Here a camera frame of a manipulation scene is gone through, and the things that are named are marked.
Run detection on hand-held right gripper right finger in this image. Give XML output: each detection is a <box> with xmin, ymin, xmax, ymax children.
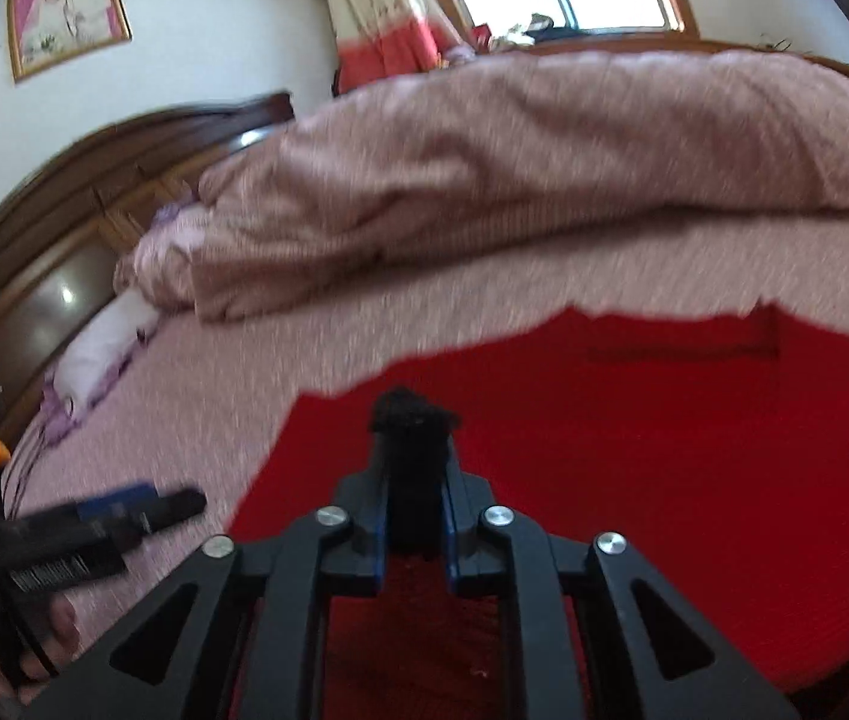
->
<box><xmin>439</xmin><ymin>441</ymin><xmax>802</xmax><ymax>720</ymax></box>

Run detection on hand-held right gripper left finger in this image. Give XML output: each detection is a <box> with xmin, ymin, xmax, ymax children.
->
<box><xmin>19</xmin><ymin>394</ymin><xmax>395</xmax><ymax>720</ymax></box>

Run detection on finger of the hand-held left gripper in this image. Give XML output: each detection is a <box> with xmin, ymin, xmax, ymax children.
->
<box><xmin>19</xmin><ymin>482</ymin><xmax>164</xmax><ymax>541</ymax></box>
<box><xmin>113</xmin><ymin>489</ymin><xmax>208</xmax><ymax>537</ymax></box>

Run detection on red knitted sweater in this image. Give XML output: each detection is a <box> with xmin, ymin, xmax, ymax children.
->
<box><xmin>225</xmin><ymin>301</ymin><xmax>849</xmax><ymax>720</ymax></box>

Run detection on pile of clothes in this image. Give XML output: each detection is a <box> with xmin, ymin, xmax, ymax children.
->
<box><xmin>491</xmin><ymin>13</ymin><xmax>569</xmax><ymax>46</ymax></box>

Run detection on person's left hand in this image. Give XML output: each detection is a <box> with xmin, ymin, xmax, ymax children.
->
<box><xmin>0</xmin><ymin>600</ymin><xmax>82</xmax><ymax>706</ymax></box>

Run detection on pink floral bed sheet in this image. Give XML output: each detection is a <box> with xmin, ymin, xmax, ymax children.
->
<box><xmin>0</xmin><ymin>199</ymin><xmax>849</xmax><ymax>691</ymax></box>

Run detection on white and purple pillow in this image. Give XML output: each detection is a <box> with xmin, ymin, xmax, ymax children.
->
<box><xmin>49</xmin><ymin>289</ymin><xmax>161</xmax><ymax>415</ymax></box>

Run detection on dark wooden headboard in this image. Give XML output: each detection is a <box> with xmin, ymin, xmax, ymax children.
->
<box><xmin>0</xmin><ymin>92</ymin><xmax>296</xmax><ymax>451</ymax></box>

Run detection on pink floral pillow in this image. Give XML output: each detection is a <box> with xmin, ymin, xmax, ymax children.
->
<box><xmin>113</xmin><ymin>199</ymin><xmax>208</xmax><ymax>308</ymax></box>

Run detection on pink floral quilt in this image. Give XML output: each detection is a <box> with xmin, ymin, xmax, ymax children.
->
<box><xmin>191</xmin><ymin>49</ymin><xmax>849</xmax><ymax>323</ymax></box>

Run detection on framed wedding photo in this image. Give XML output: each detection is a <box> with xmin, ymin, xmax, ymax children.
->
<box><xmin>8</xmin><ymin>0</ymin><xmax>133</xmax><ymax>83</ymax></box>

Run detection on cream and red curtain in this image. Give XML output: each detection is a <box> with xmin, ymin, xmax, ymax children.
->
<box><xmin>308</xmin><ymin>0</ymin><xmax>470</xmax><ymax>95</ymax></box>

